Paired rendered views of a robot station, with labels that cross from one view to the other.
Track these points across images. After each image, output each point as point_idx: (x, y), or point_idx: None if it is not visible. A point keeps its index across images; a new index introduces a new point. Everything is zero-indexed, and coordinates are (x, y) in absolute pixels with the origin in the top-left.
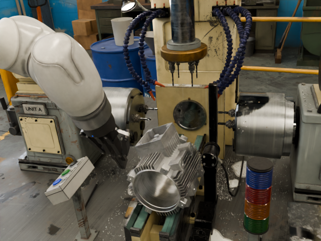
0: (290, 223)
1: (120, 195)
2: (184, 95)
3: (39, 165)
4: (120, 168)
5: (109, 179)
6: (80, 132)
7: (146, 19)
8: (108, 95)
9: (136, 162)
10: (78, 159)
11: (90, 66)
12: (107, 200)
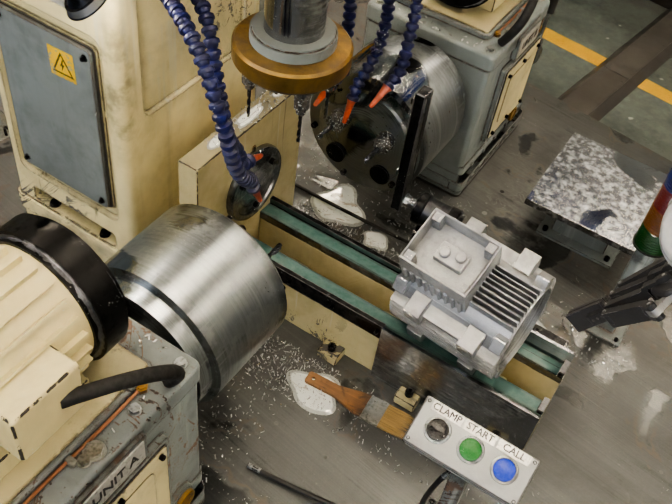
0: (571, 219)
1: (324, 431)
2: (247, 148)
3: None
4: (580, 331)
5: (248, 441)
6: (661, 315)
7: (208, 15)
8: (211, 269)
9: None
10: (417, 418)
11: None
12: (331, 462)
